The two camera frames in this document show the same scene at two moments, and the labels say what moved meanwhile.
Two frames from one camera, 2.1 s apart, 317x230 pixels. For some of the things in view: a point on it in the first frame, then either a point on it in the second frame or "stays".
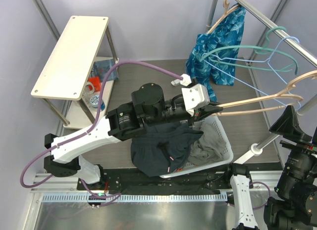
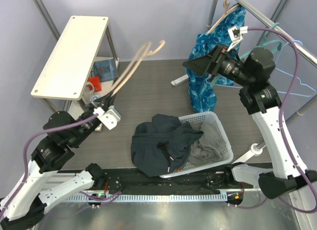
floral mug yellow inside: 89,89 stays
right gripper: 288,122 → 200,64
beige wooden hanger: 226,6 stays
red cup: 95,81 stays
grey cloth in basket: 208,147 stays
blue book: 100,69 stays
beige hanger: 282,93 → 132,66
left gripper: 203,113 → 107,100
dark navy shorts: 163,148 stays
